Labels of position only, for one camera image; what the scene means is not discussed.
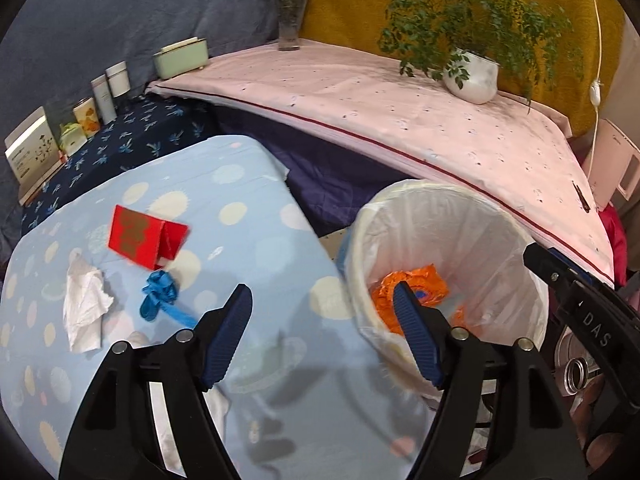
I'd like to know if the white tissue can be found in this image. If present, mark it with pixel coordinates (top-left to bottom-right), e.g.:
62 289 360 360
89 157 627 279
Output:
63 260 115 353

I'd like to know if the green tissue box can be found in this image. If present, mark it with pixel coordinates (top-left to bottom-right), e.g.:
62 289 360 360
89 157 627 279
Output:
152 36 210 80

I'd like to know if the blue ribbon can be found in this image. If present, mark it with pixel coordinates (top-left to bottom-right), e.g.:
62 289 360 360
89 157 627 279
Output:
140 270 198 328

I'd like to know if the dark purple cloth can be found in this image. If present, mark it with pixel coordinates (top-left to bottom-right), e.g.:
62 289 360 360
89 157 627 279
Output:
215 110 426 238

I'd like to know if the red paper box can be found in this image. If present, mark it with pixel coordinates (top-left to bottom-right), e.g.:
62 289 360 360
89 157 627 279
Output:
107 205 191 268

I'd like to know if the small green pouch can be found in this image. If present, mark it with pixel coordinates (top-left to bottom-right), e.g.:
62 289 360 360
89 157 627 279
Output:
59 122 85 157

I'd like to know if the white lined trash bin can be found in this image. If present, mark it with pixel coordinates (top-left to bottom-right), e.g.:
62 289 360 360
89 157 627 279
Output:
337 178 551 401

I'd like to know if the yellow printed tin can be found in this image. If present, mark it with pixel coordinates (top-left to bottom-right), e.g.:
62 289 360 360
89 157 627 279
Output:
72 98 99 138

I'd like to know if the pink dotted cloth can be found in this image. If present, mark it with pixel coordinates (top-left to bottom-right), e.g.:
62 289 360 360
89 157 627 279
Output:
146 40 616 288

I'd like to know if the yellow backdrop cloth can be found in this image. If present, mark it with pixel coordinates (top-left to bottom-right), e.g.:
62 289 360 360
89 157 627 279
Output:
297 0 626 138

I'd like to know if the dark blue leaf-print cloth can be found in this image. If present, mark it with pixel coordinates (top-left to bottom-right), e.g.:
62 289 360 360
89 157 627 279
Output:
20 92 221 236

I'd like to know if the black clip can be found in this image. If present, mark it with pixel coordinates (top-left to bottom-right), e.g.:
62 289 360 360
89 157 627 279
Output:
571 182 591 213

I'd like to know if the short white jar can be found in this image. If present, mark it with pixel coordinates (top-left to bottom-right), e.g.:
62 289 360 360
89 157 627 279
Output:
105 61 132 98

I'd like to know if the red cloth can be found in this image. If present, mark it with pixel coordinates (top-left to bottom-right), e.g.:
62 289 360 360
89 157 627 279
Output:
597 205 628 286

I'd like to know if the potted green plant white pot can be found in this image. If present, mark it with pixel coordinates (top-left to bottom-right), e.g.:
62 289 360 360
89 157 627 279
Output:
337 0 586 113

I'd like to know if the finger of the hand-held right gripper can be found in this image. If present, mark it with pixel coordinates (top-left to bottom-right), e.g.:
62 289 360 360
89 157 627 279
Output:
546 247 616 290
522 242 576 301

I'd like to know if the pink appliance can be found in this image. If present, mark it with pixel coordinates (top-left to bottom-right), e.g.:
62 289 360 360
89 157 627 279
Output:
587 119 640 211

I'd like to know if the blue backdrop cloth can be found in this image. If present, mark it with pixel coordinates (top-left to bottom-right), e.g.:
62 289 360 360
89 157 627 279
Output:
0 0 321 171

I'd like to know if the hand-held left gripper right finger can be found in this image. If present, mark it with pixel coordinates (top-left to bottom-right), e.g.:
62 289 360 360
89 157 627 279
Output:
392 281 588 480

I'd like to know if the tall white bottle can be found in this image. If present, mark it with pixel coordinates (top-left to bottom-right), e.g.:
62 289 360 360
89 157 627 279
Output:
91 75 117 125

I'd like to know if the white gift box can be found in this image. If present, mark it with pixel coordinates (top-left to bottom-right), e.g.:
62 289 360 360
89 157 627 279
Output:
5 107 67 206

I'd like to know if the orange plastic wrapper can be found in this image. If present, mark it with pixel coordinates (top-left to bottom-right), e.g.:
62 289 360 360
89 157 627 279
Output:
370 264 471 336

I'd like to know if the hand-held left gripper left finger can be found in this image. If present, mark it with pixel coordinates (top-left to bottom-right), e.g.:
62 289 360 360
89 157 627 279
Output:
59 283 253 480

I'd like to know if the glass vase with pink flowers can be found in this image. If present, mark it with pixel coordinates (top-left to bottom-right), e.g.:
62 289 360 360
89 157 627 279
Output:
260 0 321 52

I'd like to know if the light blue printed tablecloth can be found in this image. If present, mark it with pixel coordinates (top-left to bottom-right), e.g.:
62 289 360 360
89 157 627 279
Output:
0 134 436 480

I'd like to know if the white cable with switch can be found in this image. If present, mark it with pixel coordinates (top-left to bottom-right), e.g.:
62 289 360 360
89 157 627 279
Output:
585 0 608 176

